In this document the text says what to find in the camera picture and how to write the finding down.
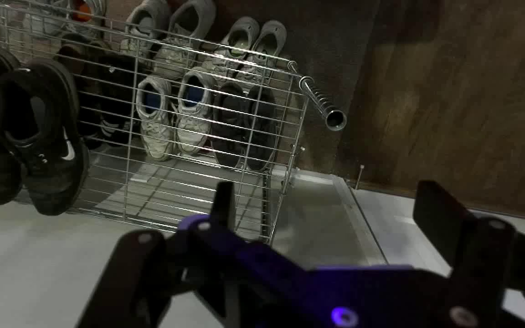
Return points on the white sneaker with blue lining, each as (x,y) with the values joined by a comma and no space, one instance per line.
(155,136)
(191,129)

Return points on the shoe with red lining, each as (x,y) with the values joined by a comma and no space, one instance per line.
(80,9)

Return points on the black sneakers pair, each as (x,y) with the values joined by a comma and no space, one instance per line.
(43,164)

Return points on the light grey slip-on shoe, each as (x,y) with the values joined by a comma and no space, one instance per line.
(145,14)
(191,18)

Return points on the small light grey shoe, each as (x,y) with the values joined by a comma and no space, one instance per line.
(237,36)
(269,38)

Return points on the black shoe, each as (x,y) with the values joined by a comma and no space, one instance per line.
(100,91)

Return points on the dark grey shoe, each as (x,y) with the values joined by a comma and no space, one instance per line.
(262,133)
(229,129)

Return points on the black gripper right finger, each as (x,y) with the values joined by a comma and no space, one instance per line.
(481,260)

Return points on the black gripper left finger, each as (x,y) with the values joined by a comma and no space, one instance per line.
(134,278)

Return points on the brown wooden door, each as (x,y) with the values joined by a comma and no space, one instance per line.
(455,91)

